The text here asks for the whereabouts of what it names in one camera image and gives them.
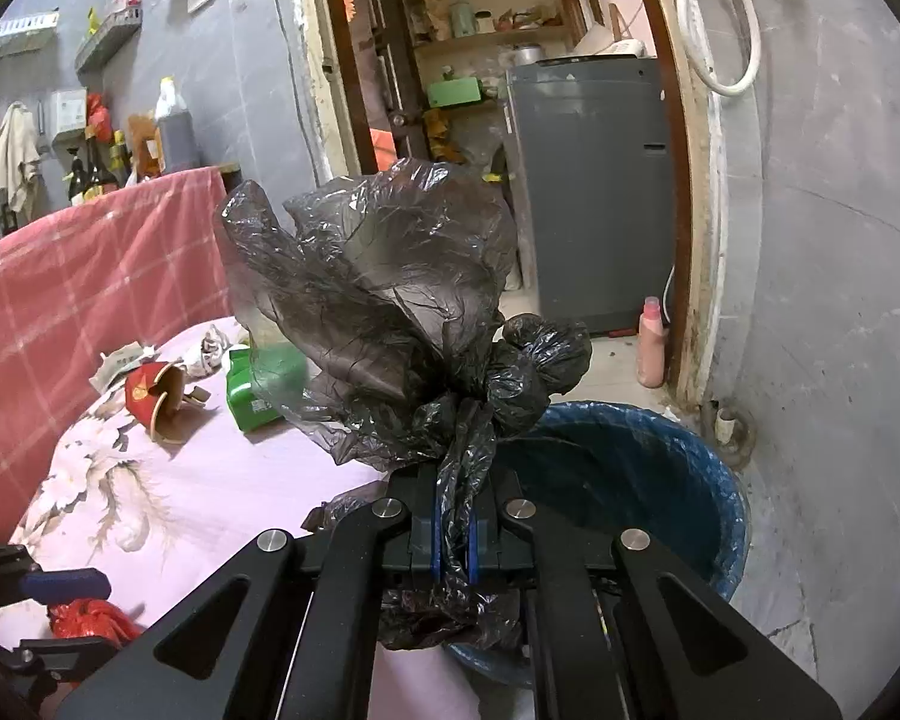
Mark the red paper cup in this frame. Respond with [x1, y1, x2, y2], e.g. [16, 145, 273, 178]
[125, 362, 185, 444]

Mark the paper scrap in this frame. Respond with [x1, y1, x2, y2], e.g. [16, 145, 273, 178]
[89, 341, 155, 394]

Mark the green plastic package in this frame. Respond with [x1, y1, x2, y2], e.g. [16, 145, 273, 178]
[226, 343, 308, 434]

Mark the black plastic trash bag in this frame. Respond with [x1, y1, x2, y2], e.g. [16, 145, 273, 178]
[215, 160, 592, 650]

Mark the blue lined trash bin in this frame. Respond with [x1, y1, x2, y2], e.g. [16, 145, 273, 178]
[432, 401, 748, 684]

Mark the red checkered cloth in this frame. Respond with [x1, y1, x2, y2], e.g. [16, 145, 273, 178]
[0, 167, 230, 541]

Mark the pink bottle on floor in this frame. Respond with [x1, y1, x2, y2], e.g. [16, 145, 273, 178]
[637, 296, 668, 388]

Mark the dark sauce bottle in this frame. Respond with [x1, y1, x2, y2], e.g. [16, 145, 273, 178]
[68, 137, 119, 206]

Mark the hanging beige towel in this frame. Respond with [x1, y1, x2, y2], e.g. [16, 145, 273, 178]
[0, 101, 40, 220]

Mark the large dark liquid jug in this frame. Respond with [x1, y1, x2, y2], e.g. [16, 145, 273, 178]
[154, 76, 199, 174]

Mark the grey washing machine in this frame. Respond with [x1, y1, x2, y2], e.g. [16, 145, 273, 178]
[500, 55, 676, 335]

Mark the green box on shelf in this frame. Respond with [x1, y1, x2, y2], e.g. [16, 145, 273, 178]
[425, 76, 482, 109]

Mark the wooden shelf unit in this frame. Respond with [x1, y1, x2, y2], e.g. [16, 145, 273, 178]
[370, 0, 585, 161]

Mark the white wall dispenser box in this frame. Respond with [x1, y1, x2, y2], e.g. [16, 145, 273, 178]
[48, 88, 87, 143]

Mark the white wall rack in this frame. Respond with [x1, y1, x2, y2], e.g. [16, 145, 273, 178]
[0, 8, 59, 60]

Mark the grey wall shelf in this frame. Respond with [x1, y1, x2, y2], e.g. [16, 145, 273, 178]
[74, 5, 142, 75]

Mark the white hose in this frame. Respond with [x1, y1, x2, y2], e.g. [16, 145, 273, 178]
[658, 0, 764, 100]

